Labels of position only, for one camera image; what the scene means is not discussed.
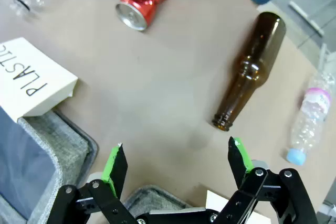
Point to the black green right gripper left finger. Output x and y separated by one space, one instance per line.
118 166

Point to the folded white card printed PLASTIC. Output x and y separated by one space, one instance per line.
31 77

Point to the small plastic bottle blue cap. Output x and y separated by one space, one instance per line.
309 119

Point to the brown glass bottle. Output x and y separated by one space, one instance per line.
252 72

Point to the grey fabric basket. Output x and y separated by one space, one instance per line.
65 140
152 197

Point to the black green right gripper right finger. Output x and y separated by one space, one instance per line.
236 161

